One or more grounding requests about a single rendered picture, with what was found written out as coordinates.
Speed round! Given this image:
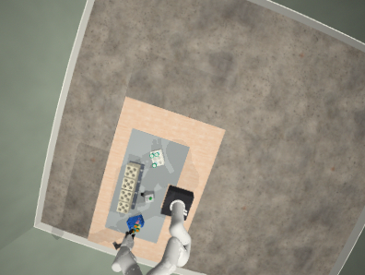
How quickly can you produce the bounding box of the blue tube rack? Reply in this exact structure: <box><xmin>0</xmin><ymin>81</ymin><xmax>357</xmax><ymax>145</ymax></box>
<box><xmin>126</xmin><ymin>214</ymin><xmax>145</xmax><ymax>230</ymax></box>

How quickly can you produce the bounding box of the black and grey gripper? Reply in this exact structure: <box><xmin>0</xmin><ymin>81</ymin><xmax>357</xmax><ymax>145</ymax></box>
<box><xmin>120</xmin><ymin>229</ymin><xmax>135</xmax><ymax>250</ymax></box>

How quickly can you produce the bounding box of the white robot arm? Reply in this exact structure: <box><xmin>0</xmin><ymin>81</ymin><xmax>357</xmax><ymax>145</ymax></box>
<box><xmin>112</xmin><ymin>200</ymin><xmax>191</xmax><ymax>275</ymax></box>

